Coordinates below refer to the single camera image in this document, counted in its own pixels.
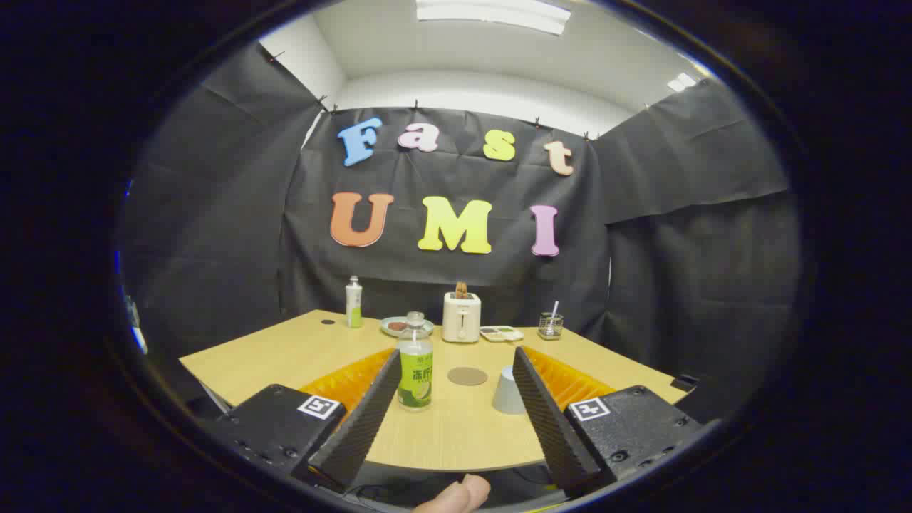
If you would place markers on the pale blue cup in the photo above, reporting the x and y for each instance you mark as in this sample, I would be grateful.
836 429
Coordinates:
506 395

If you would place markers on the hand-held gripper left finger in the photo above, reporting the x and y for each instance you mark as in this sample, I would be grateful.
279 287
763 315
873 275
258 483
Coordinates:
360 427

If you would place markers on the long ceiling light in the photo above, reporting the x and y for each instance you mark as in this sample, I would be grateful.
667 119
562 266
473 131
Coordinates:
491 14

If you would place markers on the pale green plate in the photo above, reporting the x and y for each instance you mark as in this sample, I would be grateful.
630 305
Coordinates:
388 330

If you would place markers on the capped white green bottle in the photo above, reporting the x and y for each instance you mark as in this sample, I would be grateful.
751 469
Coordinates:
354 306

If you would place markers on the white divided tray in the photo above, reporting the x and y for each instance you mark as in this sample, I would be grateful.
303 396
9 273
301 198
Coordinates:
501 333

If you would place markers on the black table clamp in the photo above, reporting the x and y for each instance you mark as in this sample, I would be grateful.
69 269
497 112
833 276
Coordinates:
685 382

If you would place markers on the cream toaster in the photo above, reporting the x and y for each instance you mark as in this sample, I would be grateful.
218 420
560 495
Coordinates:
461 320

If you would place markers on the small ceiling light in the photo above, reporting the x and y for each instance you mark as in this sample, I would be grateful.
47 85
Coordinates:
682 81

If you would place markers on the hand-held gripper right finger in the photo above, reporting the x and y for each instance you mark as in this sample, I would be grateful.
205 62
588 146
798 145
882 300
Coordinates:
552 420

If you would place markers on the round brown coaster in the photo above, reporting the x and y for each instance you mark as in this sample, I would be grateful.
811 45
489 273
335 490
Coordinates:
467 376

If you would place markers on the wooden table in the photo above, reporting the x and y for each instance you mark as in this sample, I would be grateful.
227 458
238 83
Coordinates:
456 434

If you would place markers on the white straw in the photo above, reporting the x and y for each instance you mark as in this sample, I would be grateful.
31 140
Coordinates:
554 308

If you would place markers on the brown toast slice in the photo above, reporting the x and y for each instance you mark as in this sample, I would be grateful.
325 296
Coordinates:
461 289

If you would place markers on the green label juice bottle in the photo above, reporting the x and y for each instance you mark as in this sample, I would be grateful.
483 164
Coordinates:
415 374

